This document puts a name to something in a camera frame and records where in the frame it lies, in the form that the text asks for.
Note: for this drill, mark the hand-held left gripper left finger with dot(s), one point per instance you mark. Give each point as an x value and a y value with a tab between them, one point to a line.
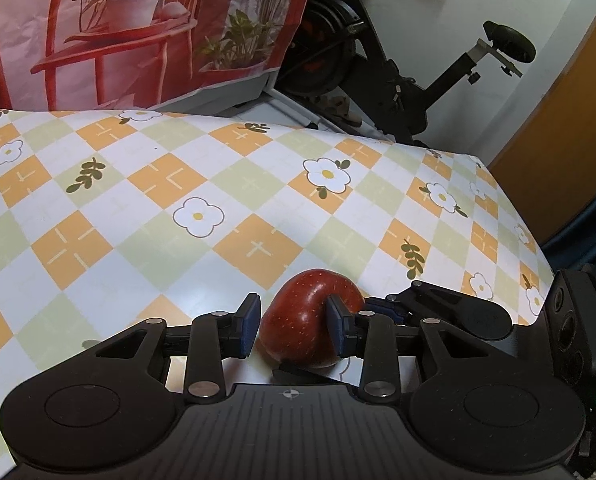
251	325

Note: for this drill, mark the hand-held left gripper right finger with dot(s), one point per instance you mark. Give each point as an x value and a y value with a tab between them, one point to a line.
335	327

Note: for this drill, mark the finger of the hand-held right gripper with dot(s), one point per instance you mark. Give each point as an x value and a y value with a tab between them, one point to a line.
382	306
298	374

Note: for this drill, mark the bright red apple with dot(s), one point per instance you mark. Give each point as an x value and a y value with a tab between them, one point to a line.
298	320

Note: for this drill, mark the checkered floral tablecloth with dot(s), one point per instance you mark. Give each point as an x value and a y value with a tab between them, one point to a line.
178	170

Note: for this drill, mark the orange wooden door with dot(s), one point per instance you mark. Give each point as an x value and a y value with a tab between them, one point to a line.
567	125

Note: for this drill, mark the black exercise bike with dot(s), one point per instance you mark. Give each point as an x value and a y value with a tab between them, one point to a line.
372	70

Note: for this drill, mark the red chair wall poster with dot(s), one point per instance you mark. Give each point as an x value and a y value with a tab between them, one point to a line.
128	35

